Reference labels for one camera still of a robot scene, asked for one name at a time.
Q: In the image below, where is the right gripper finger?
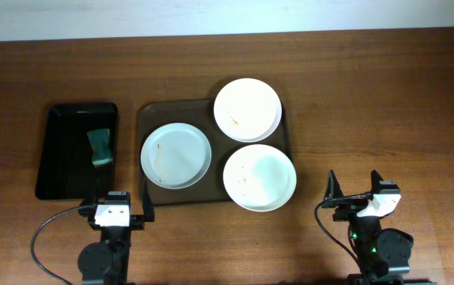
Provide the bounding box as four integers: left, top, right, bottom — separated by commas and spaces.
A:
370, 169, 384, 194
324, 169, 343, 199

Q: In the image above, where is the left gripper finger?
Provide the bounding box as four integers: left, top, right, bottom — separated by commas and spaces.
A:
142, 181, 155, 222
89, 168, 99, 205

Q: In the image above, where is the green sponge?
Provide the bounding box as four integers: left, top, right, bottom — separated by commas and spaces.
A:
87, 128, 113, 167

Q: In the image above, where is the white plate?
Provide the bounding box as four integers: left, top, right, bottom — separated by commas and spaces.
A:
140, 123, 212, 190
222, 144, 297, 212
213, 78, 282, 143

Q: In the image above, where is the white plate top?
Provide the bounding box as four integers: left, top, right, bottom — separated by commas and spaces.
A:
213, 78, 282, 143

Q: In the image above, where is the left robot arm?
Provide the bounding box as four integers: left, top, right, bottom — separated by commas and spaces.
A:
78, 165, 155, 285

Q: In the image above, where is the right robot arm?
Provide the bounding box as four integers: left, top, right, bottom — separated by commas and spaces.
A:
314, 170, 431, 285

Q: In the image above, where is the black rectangular tray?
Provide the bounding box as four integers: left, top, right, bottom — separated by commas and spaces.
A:
35, 102, 118, 200

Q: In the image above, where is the brown serving tray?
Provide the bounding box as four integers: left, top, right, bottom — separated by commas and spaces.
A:
137, 98, 293, 207

